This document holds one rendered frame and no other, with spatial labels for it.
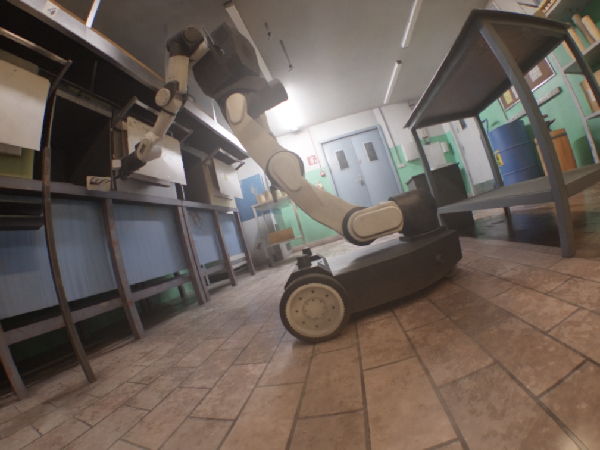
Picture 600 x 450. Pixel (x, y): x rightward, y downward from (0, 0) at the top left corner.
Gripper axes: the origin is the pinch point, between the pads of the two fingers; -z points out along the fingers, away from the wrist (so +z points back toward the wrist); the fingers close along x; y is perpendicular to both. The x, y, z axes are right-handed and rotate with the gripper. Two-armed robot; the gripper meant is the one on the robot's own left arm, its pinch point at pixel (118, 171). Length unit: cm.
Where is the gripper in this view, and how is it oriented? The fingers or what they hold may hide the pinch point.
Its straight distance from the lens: 136.9
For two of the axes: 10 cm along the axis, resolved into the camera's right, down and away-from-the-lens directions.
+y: -1.9, 0.1, -9.8
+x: -2.7, -9.6, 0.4
